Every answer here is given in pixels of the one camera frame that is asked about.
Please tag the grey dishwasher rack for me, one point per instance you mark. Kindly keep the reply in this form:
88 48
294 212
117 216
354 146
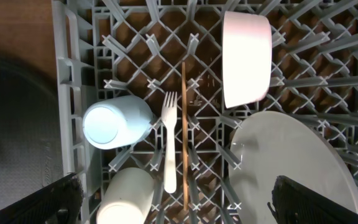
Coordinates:
112 48

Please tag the round black tray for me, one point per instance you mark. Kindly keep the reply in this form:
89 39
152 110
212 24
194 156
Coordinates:
30 144

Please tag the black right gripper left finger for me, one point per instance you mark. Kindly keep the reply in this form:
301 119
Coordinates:
59 202

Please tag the light blue plastic cup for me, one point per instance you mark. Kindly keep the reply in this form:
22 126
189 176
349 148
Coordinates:
117 122

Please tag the pink bowl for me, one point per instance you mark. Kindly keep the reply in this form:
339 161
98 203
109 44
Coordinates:
246 58

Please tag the white plastic cup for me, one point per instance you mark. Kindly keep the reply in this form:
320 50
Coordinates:
128 198

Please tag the light grey plate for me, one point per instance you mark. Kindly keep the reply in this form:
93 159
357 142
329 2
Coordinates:
270 144

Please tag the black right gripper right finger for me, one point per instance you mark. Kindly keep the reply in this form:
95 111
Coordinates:
293 203

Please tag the white plastic fork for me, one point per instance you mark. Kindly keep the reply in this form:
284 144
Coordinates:
169 119

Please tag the wooden chopstick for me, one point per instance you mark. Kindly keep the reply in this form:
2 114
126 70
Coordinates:
184 138

